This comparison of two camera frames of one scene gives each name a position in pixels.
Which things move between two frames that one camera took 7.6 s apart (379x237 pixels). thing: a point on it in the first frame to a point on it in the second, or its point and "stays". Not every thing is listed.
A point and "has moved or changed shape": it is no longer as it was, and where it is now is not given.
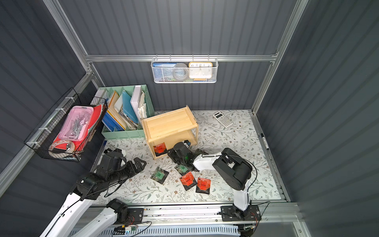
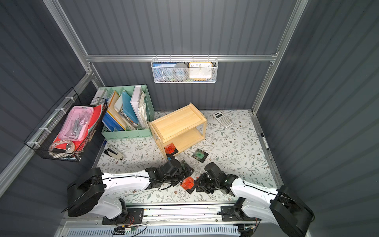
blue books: x=111 y=123 stays
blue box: x=163 y=71 stays
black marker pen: x=264 y=141 stays
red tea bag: x=188 y=180 stays
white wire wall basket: x=184 y=70 stays
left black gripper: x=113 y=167 to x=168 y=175
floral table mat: x=172 y=178 stays
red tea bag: x=160 y=149 has moved or changed shape
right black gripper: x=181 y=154 to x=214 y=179
